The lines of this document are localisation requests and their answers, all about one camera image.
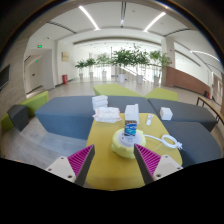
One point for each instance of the green upholstered bench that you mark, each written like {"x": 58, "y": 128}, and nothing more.
{"x": 163, "y": 94}
{"x": 115, "y": 90}
{"x": 35, "y": 101}

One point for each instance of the long ceiling light strips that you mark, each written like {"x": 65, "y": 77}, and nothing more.
{"x": 88, "y": 16}

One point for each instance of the dark gray upholstered stool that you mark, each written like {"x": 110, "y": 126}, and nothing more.
{"x": 18, "y": 116}

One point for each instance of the wooden bench with black frame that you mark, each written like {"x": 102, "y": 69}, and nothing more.
{"x": 208, "y": 103}

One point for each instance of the round yellow-green power strip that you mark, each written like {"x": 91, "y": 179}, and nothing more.
{"x": 118, "y": 146}

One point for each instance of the black wall screen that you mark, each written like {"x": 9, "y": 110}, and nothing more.
{"x": 4, "y": 76}

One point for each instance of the tall white carton box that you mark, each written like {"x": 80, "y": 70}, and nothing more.
{"x": 131, "y": 111}

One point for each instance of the dark charger with blue label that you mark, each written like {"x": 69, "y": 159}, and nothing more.
{"x": 130, "y": 128}

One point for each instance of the small white cube box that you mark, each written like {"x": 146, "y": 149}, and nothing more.
{"x": 166, "y": 113}

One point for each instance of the red bin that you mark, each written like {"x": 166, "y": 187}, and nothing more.
{"x": 65, "y": 79}

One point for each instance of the yellow wall picture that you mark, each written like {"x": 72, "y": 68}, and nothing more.
{"x": 65, "y": 56}

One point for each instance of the white tissue pack stack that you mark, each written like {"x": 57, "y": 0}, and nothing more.
{"x": 99, "y": 101}

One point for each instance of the row of potted plants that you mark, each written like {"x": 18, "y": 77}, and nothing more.
{"x": 123, "y": 58}

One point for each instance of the long gray upholstered bench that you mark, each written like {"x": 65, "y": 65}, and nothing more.
{"x": 63, "y": 113}

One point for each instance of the green exit sign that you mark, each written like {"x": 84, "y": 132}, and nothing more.
{"x": 39, "y": 46}

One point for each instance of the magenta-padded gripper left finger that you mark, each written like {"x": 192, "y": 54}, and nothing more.
{"x": 60, "y": 168}

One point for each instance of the small white tube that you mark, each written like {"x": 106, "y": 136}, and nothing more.
{"x": 149, "y": 120}

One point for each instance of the white wet wipes pack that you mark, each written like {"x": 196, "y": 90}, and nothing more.
{"x": 106, "y": 115}

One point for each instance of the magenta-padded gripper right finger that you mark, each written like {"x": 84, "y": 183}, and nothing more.
{"x": 165, "y": 165}

